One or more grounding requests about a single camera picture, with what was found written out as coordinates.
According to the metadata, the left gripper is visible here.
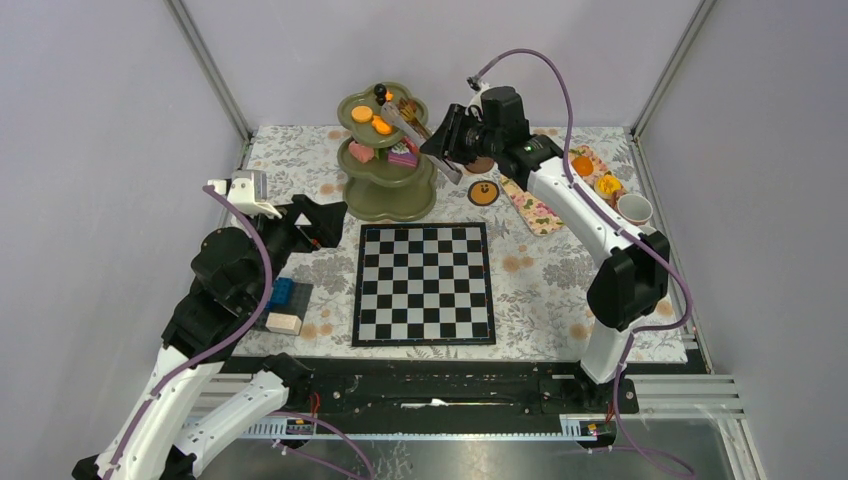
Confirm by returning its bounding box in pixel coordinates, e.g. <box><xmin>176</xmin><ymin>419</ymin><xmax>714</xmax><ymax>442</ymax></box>
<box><xmin>246</xmin><ymin>192</ymin><xmax>349</xmax><ymax>306</ymax></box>

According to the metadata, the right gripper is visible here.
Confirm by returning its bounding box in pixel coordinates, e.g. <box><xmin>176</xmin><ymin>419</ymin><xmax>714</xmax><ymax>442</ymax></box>
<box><xmin>419</xmin><ymin>105</ymin><xmax>502</xmax><ymax>167</ymax></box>

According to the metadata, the square orange cracker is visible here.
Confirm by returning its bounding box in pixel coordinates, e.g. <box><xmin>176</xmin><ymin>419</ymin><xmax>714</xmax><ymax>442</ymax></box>
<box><xmin>399</xmin><ymin>107</ymin><xmax>418</xmax><ymax>124</ymax></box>

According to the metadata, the purple cake slice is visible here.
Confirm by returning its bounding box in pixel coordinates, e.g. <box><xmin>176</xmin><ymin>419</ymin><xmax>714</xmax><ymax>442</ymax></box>
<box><xmin>387</xmin><ymin>145</ymin><xmax>418</xmax><ymax>169</ymax></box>

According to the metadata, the brown star cookie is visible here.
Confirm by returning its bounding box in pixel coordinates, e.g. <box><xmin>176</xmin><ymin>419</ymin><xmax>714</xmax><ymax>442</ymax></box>
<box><xmin>400</xmin><ymin>99</ymin><xmax>418</xmax><ymax>115</ymax></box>

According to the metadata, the orange smiley face coaster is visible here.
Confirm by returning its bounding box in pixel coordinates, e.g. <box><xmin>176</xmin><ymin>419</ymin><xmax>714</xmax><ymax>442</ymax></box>
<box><xmin>467</xmin><ymin>180</ymin><xmax>500</xmax><ymax>207</ymax></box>

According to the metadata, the green three-tier dessert stand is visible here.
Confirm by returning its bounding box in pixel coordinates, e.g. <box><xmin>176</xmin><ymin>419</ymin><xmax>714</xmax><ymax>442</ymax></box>
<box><xmin>337</xmin><ymin>81</ymin><xmax>437</xmax><ymax>222</ymax></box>

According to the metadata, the pink swirl roll cake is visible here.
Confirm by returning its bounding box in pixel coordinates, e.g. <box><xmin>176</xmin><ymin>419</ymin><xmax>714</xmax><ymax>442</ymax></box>
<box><xmin>348</xmin><ymin>141</ymin><xmax>376</xmax><ymax>164</ymax></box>

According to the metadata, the round orange biscuit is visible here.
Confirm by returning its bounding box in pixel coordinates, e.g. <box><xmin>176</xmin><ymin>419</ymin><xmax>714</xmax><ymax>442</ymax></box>
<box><xmin>350</xmin><ymin>105</ymin><xmax>374</xmax><ymax>123</ymax></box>

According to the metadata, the floral serving tray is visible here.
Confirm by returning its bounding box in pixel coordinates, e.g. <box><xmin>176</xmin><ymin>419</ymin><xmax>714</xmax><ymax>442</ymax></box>
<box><xmin>499</xmin><ymin>145</ymin><xmax>628</xmax><ymax>236</ymax></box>

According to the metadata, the orange round pastry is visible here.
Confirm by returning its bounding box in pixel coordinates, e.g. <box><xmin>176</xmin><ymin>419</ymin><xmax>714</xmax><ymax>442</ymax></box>
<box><xmin>571</xmin><ymin>155</ymin><xmax>595</xmax><ymax>177</ymax></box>

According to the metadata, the yellow frosted donut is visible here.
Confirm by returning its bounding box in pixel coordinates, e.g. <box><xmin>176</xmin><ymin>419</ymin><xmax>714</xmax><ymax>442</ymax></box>
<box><xmin>593</xmin><ymin>174</ymin><xmax>624</xmax><ymax>200</ymax></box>

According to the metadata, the large pink mug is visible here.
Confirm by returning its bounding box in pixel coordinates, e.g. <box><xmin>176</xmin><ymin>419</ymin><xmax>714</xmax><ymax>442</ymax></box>
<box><xmin>616</xmin><ymin>193</ymin><xmax>654</xmax><ymax>226</ymax></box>

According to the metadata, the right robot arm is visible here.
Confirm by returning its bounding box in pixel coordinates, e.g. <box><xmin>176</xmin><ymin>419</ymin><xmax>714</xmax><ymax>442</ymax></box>
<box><xmin>419</xmin><ymin>85</ymin><xmax>670</xmax><ymax>412</ymax></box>

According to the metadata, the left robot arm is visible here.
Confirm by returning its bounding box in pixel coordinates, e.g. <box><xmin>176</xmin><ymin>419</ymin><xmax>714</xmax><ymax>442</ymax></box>
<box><xmin>72</xmin><ymin>186</ymin><xmax>347</xmax><ymax>479</ymax></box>

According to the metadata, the dark brown round coaster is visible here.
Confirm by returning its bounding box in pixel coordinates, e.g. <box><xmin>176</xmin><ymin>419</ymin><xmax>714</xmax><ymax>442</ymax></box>
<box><xmin>464</xmin><ymin>157</ymin><xmax>496</xmax><ymax>175</ymax></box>

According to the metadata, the grey lego baseplate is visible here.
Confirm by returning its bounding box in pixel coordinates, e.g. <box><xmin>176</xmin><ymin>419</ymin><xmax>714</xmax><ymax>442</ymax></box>
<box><xmin>254</xmin><ymin>280</ymin><xmax>314</xmax><ymax>332</ymax></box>

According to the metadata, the blue lego brick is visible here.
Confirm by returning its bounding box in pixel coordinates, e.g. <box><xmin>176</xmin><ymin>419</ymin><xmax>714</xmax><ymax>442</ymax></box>
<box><xmin>265</xmin><ymin>277</ymin><xmax>295</xmax><ymax>310</ymax></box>

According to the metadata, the wooden block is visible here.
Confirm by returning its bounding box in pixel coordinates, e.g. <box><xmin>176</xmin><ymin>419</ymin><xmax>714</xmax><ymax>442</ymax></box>
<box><xmin>265</xmin><ymin>312</ymin><xmax>303</xmax><ymax>336</ymax></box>

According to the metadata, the black white chessboard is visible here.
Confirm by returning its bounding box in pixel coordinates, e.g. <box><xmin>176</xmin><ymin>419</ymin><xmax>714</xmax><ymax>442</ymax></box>
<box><xmin>351</xmin><ymin>222</ymin><xmax>496</xmax><ymax>347</ymax></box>

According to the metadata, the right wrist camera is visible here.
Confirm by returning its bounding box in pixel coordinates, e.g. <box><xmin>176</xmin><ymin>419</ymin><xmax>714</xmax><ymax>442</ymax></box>
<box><xmin>467</xmin><ymin>75</ymin><xmax>491</xmax><ymax>108</ymax></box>

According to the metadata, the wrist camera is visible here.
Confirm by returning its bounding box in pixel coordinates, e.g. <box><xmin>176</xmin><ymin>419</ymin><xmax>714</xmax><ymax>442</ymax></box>
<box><xmin>207</xmin><ymin>169</ymin><xmax>282</xmax><ymax>219</ymax></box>
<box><xmin>467</xmin><ymin>75</ymin><xmax>491</xmax><ymax>108</ymax></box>

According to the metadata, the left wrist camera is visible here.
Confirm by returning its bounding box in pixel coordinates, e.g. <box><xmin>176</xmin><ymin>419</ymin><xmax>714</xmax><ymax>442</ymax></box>
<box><xmin>207</xmin><ymin>169</ymin><xmax>282</xmax><ymax>219</ymax></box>

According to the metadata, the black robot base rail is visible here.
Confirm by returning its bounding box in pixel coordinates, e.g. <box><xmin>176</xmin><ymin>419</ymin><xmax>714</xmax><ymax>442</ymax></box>
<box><xmin>285</xmin><ymin>358</ymin><xmax>639</xmax><ymax>436</ymax></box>

